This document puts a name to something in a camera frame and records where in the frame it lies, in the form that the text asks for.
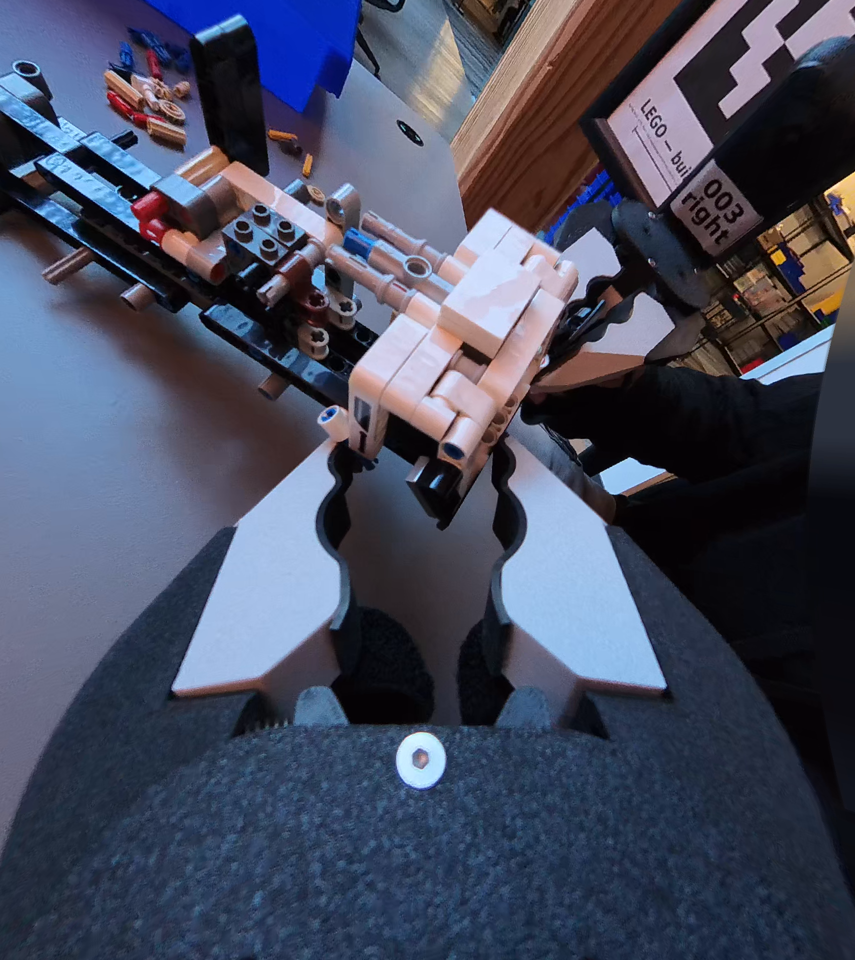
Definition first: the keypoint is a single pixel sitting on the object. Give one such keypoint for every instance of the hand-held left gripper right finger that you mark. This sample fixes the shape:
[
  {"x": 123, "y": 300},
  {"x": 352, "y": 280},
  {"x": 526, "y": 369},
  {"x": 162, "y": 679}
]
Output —
[{"x": 585, "y": 592}]

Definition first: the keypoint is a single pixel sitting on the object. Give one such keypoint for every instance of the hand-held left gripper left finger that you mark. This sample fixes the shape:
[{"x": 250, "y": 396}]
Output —
[{"x": 262, "y": 592}]

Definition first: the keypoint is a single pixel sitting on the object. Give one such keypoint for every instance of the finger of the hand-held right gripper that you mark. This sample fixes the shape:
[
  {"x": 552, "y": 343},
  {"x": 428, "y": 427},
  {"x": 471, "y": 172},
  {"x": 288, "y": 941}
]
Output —
[
  {"x": 615, "y": 349},
  {"x": 598, "y": 255}
]

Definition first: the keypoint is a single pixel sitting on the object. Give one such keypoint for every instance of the lego truck chassis model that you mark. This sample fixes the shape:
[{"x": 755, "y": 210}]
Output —
[{"x": 472, "y": 322}]

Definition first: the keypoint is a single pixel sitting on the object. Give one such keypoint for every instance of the person's right forearm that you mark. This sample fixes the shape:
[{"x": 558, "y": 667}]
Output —
[{"x": 697, "y": 420}]

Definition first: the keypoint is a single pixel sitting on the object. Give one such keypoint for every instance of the pile of small lego pins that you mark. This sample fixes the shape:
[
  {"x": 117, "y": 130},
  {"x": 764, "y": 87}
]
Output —
[{"x": 150, "y": 97}]

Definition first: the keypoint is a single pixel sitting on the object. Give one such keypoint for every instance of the storage shelves with bins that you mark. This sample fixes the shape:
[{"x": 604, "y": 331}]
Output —
[{"x": 772, "y": 285}]

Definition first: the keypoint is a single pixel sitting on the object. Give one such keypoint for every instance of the person's black top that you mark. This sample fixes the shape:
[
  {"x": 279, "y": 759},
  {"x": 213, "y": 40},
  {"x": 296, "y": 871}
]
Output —
[{"x": 712, "y": 570}]

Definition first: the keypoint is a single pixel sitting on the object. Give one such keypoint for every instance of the wooden cabinet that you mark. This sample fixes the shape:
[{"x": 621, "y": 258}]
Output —
[{"x": 532, "y": 112}]

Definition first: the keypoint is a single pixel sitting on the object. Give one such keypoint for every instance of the printed sign board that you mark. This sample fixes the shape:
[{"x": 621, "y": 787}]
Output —
[{"x": 697, "y": 75}]

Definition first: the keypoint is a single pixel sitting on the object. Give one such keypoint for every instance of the blue plastic bin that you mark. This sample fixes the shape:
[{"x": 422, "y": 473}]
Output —
[{"x": 285, "y": 45}]

